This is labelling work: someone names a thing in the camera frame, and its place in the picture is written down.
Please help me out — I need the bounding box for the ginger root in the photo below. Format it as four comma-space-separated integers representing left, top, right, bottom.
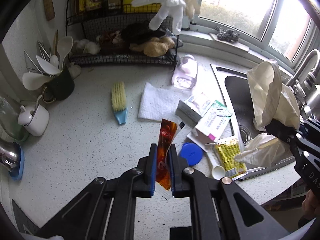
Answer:
130, 36, 175, 57

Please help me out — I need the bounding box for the white medicine box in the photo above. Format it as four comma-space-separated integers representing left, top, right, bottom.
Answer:
177, 94, 214, 123

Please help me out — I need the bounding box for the garlic bulb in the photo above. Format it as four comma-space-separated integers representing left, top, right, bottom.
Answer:
82, 42, 100, 55

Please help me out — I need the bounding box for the black wire rack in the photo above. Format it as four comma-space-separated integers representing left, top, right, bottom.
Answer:
65, 3, 182, 67

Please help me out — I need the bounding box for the white measuring spoon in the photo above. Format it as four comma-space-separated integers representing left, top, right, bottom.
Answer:
205, 144, 226, 180

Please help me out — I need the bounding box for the steel faucet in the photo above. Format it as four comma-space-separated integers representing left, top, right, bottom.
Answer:
286, 49, 319, 121

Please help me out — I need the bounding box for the steel wool scourer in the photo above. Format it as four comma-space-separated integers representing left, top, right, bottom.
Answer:
215, 27, 240, 43

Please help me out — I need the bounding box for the clear purple plastic bottle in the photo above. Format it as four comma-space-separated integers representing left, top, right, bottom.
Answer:
171, 54, 198, 90

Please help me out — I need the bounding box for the stainless steel sink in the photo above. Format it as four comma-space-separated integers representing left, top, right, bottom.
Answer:
210, 63, 301, 182

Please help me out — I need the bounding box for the blue plastic lid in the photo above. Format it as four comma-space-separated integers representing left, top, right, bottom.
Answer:
180, 142, 203, 166

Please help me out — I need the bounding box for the yellow bristle scrub brush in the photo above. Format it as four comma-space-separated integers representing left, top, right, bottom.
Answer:
111, 81, 128, 125

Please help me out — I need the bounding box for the white pink carton box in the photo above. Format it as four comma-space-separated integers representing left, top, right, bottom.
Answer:
187, 111, 228, 152

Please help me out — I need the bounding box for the clear glass jar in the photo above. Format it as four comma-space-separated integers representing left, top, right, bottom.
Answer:
1, 92, 29, 142

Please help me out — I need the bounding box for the green white packet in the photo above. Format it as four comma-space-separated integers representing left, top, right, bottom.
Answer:
209, 100, 232, 129

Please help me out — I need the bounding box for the beige hanging glove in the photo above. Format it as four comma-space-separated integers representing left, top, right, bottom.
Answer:
184, 0, 200, 20

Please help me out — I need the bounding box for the red sauce packet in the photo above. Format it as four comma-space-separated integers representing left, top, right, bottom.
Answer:
156, 115, 184, 200

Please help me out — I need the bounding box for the dark utensil holder cup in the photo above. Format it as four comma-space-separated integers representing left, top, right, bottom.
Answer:
42, 67, 75, 104

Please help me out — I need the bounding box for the yellow snack packet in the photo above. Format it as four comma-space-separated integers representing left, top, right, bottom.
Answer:
213, 136, 247, 180

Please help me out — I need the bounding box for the white ceramic condiment jar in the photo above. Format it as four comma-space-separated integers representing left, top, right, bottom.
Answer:
17, 95, 49, 137

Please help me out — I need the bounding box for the wooden handle knife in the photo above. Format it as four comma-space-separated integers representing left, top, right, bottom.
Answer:
43, 0, 55, 21

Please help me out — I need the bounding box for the white paper towel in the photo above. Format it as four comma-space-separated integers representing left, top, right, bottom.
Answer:
138, 82, 191, 121

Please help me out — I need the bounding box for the person's right hand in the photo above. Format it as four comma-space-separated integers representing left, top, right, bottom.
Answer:
302, 190, 320, 220

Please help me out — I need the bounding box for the small steel pot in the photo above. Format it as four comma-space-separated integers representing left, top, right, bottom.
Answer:
0, 139, 24, 181

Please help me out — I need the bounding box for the translucent hanging glove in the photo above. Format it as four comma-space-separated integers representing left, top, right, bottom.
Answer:
131, 0, 186, 35

